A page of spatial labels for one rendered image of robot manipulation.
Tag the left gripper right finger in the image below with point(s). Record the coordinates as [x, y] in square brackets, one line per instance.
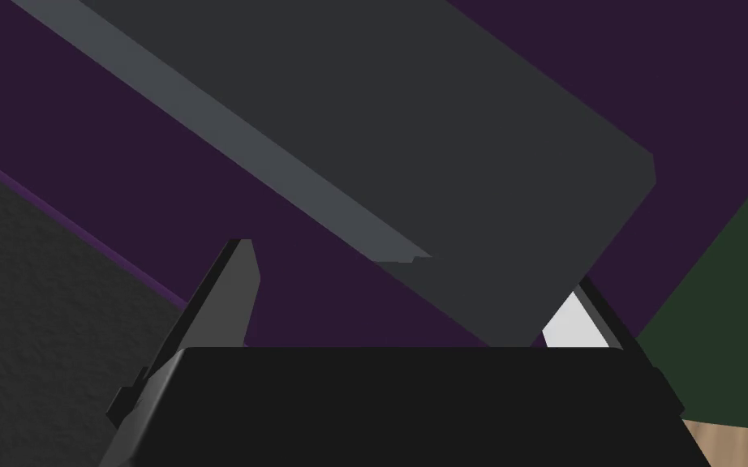
[578, 321]

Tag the dark grey door leaf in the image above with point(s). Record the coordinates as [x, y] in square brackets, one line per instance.
[426, 149]

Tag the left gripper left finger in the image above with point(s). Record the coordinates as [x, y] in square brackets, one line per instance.
[221, 305]

